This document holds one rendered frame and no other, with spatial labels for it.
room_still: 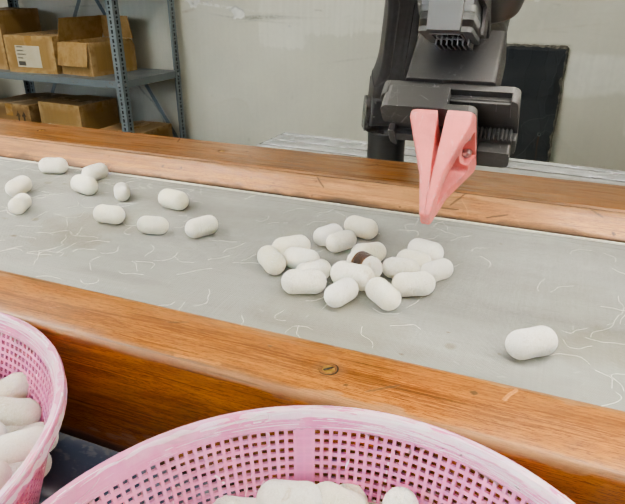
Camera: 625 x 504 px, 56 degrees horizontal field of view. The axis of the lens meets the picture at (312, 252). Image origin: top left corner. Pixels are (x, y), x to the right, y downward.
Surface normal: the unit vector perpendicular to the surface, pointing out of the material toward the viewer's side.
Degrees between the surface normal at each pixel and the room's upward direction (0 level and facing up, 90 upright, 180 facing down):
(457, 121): 62
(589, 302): 0
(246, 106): 91
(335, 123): 90
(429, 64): 40
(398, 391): 0
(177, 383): 90
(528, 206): 45
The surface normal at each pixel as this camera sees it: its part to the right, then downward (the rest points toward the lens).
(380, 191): -0.26, -0.37
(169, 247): 0.00, -0.91
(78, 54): -0.51, 0.20
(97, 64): 0.84, 0.23
